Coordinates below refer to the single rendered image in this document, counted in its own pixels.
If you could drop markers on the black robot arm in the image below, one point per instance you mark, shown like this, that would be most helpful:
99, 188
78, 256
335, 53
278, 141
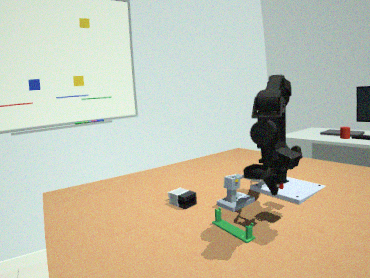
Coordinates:
271, 121

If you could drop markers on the grey pin with red cap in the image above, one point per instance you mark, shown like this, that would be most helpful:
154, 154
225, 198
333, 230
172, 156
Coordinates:
262, 181

